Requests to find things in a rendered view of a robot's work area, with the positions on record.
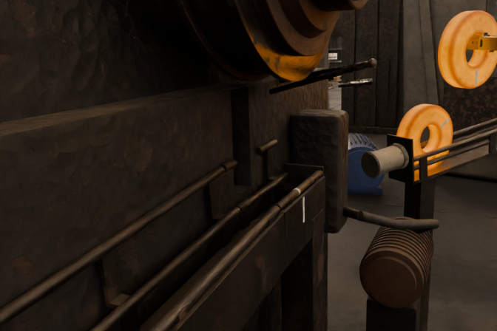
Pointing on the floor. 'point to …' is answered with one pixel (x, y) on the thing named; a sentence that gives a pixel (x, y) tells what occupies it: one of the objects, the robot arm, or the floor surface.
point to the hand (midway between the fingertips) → (471, 41)
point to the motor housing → (396, 278)
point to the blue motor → (362, 188)
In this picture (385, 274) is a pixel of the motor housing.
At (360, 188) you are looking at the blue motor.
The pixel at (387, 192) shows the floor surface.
